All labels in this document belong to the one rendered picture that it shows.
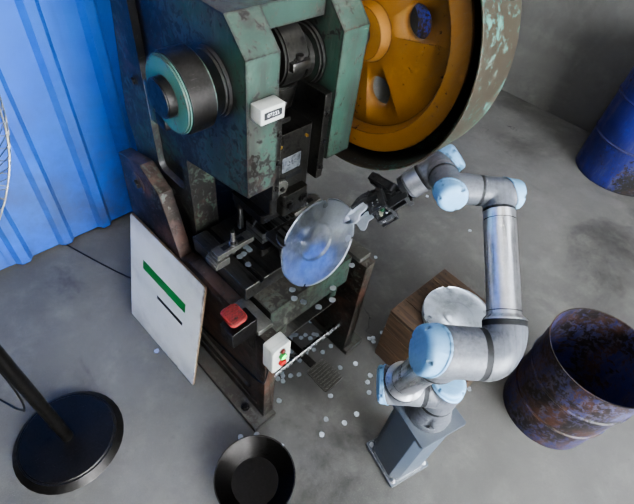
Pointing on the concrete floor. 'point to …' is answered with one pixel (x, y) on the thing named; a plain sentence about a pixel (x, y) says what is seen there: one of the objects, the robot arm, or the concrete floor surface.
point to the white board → (166, 298)
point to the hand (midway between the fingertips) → (347, 219)
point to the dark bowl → (254, 472)
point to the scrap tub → (580, 379)
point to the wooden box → (400, 333)
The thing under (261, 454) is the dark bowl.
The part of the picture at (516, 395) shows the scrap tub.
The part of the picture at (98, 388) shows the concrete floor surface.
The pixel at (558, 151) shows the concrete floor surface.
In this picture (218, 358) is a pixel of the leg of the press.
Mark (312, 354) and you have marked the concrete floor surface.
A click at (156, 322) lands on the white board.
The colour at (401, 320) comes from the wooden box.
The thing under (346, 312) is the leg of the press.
